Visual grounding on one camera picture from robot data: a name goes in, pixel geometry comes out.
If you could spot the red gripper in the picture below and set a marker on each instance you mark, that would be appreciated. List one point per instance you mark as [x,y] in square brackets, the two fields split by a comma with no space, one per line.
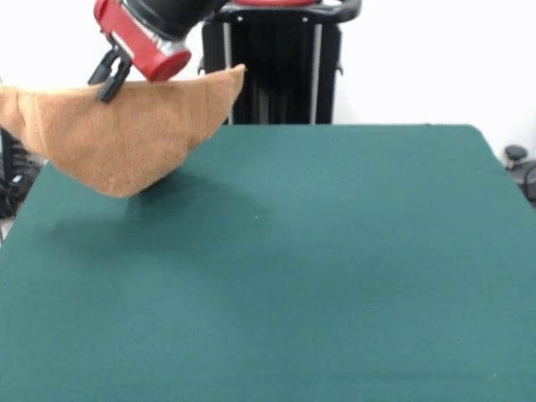
[138,46]

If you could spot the tan terry towel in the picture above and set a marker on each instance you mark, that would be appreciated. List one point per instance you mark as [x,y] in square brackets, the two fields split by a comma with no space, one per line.
[117,138]

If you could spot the black box device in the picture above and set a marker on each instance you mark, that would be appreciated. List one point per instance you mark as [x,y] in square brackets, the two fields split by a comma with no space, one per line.
[7,163]

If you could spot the black equipment heap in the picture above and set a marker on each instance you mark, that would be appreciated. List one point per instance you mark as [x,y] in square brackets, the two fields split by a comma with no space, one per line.
[17,188]

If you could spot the dark green table cloth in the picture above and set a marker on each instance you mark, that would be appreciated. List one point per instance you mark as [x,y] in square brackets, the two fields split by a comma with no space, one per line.
[251,293]

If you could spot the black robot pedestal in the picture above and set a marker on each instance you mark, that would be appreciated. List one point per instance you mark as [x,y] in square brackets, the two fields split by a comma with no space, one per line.
[285,84]

